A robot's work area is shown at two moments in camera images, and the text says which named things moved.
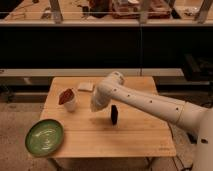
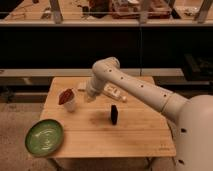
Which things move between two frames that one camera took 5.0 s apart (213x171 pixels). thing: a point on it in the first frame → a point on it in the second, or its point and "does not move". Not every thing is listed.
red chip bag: (66, 96) does not move
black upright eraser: (114, 114) does not move
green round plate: (44, 137) does not move
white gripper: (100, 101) → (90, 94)
